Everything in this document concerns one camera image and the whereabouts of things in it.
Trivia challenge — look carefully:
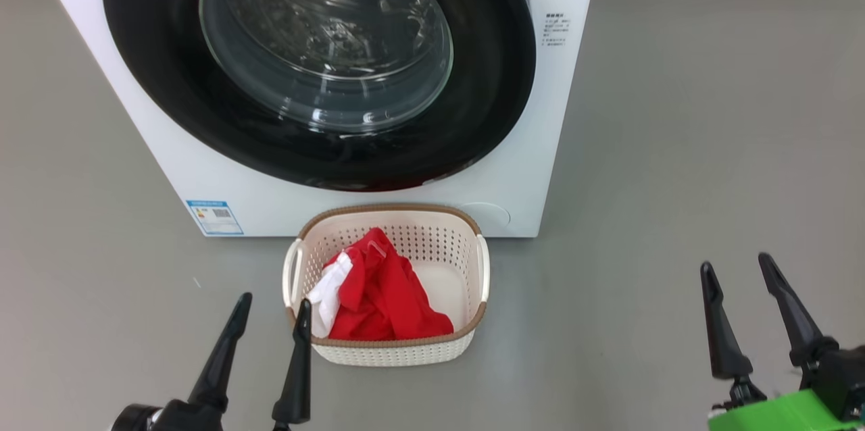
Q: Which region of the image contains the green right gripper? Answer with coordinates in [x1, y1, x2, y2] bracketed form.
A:
[699, 252, 865, 431]

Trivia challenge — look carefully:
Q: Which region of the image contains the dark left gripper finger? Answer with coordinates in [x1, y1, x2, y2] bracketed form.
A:
[272, 299, 314, 427]
[188, 293, 253, 412]

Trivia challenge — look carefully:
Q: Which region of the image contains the red cloth garment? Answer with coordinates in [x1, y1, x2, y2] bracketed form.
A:
[307, 227, 455, 343]

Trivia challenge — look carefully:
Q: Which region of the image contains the washing machine door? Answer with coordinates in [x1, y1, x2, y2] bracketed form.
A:
[101, 0, 537, 193]

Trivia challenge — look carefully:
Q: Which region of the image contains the cream laundry basket brown rim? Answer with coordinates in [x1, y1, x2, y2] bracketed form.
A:
[282, 203, 491, 368]

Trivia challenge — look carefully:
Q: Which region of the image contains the white front-load washing machine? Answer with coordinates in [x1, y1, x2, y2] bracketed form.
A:
[27, 0, 603, 240]

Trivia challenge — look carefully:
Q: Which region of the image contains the steel perforated washer drum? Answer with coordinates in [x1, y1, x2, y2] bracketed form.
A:
[200, 0, 453, 133]

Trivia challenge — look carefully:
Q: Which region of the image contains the blue energy label sticker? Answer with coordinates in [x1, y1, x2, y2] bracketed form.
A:
[185, 199, 245, 236]

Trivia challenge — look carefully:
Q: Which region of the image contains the round white filter cover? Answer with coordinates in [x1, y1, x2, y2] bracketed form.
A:
[459, 201, 512, 230]

